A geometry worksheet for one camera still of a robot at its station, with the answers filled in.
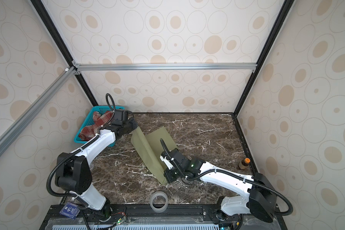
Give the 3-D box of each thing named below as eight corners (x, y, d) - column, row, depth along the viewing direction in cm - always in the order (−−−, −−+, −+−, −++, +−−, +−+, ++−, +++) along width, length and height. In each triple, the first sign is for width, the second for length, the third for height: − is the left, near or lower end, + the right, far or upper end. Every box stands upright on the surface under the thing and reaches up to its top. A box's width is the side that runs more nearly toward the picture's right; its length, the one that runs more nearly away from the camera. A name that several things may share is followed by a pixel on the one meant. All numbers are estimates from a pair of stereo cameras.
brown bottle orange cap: (238, 169, 91) (244, 163, 84) (237, 165, 93) (243, 157, 86) (244, 170, 91) (251, 163, 84) (243, 165, 93) (249, 157, 86)
